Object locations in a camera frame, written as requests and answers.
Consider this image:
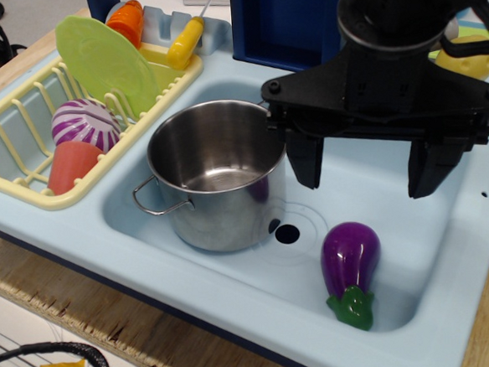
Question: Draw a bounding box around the yellow handled toy knife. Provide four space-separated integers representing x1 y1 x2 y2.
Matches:
167 0 212 70

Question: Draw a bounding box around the orange plastic cup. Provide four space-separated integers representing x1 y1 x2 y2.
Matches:
47 141 103 196

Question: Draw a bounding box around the yellow dish rack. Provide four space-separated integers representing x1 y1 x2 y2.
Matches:
0 44 203 210

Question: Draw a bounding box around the green plastic plate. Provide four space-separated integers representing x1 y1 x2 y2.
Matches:
55 15 160 116

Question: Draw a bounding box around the stainless steel pot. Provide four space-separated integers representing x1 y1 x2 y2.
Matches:
135 100 286 252

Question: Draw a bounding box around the yellow toy potato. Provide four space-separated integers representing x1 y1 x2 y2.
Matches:
435 49 489 80

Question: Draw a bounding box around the green cutting board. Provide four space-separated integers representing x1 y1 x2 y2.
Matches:
444 25 489 45

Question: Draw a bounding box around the purple toy eggplant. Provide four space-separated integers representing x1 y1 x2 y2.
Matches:
320 221 381 331

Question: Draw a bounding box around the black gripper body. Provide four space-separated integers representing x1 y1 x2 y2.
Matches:
261 45 489 158

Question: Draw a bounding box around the orange toy carrot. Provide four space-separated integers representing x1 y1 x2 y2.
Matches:
106 0 144 49

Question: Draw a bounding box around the light blue toy sink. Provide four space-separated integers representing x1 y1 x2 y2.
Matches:
0 48 489 367

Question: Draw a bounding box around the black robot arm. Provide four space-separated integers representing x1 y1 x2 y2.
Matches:
261 0 489 199

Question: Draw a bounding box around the purple striped bowl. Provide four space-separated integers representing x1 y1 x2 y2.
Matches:
51 98 121 153

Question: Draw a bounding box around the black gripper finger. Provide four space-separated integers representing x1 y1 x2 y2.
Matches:
285 130 324 189
408 140 466 199

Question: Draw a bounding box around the light blue utensil holder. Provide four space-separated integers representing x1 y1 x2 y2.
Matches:
141 6 231 56

